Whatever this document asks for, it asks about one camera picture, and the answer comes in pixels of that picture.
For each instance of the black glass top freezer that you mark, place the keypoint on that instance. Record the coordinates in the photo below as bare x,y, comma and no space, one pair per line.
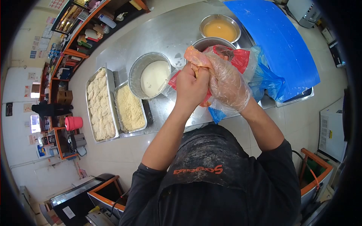
76,197

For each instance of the person's left fingers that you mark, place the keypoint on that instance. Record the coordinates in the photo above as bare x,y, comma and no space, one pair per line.
195,75

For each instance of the person's left hand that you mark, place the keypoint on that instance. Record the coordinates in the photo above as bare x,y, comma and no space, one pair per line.
191,87

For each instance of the metal tray of breadcrumbs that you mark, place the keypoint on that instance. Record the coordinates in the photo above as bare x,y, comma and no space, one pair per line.
130,108

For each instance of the orange framed bin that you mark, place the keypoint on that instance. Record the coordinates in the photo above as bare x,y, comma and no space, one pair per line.
316,175

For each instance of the pink bucket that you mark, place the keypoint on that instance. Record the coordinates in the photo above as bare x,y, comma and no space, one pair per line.
73,123

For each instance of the person's body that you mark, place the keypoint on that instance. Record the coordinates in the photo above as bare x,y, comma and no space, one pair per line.
215,180

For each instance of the orange framed cart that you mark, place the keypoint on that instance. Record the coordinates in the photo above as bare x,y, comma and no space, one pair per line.
109,195

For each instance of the red and clear plastic bag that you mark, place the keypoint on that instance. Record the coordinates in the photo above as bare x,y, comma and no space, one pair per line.
240,58

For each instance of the metal tray of breaded chicken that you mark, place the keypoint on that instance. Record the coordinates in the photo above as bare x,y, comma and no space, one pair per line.
100,104

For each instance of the white countertop machine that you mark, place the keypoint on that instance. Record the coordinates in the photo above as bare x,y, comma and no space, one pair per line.
304,12

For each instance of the shallow metal tray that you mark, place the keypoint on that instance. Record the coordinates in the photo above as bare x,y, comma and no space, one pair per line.
299,97

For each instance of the orange framed full shelf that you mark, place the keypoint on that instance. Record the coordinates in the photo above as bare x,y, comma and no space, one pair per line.
82,42

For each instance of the white appliance with vents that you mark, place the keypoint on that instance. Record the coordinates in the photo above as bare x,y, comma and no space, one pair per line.
332,132

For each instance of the empty metal bowl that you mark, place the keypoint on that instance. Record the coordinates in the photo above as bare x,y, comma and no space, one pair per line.
208,43

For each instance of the blue cutting board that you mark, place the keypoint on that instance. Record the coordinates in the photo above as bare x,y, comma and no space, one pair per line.
277,42

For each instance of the blue plastic bag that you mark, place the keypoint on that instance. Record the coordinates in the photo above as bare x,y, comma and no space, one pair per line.
265,80

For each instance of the metal pot of white batter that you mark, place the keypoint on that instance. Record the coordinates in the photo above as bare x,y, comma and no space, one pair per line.
150,76

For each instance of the raw chicken piece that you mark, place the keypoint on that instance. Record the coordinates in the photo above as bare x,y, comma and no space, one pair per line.
195,56

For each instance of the person's right hand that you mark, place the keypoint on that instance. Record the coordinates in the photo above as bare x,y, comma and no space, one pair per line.
230,84

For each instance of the person's right fingers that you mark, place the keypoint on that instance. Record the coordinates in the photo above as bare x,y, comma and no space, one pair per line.
213,63

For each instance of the metal bowl of orange liquid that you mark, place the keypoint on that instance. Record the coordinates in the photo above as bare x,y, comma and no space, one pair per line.
220,28

